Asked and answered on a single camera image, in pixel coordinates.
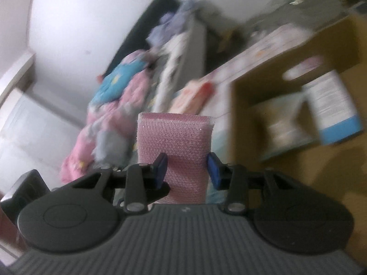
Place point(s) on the pink printed quilt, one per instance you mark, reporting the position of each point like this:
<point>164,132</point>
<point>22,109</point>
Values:
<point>114,114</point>

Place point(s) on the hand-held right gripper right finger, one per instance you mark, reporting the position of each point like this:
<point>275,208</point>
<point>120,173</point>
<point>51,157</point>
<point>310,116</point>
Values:
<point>214,172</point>

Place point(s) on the white door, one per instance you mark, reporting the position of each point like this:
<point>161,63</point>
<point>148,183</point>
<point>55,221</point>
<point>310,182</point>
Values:
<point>28,137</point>

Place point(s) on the white quilted mattress pad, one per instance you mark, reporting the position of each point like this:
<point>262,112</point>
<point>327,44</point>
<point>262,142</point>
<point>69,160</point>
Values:
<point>172,60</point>

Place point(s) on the brown cardboard box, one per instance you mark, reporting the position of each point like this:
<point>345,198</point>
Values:
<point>249,114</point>

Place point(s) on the pink bubble wrap package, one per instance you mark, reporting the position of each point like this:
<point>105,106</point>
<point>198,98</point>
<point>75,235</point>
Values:
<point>172,137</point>

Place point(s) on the white blue printed box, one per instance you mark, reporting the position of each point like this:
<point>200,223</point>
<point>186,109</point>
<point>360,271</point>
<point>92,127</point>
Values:
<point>329,106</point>

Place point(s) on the dark bed headboard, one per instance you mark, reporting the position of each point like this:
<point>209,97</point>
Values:
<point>137,34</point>

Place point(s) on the red wet wipes pack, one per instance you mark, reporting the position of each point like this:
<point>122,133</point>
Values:
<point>192,97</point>

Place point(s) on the purple clothes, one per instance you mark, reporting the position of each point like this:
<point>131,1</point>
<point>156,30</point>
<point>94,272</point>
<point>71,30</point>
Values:
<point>175,20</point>

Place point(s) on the light blue printed pillow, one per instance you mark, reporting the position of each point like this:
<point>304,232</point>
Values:
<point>117,83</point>

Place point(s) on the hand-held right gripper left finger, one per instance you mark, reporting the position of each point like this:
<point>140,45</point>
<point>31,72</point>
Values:
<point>160,169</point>

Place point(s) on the grey bed frame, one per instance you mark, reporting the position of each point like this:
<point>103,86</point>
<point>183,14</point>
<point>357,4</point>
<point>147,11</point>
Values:
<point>197,48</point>

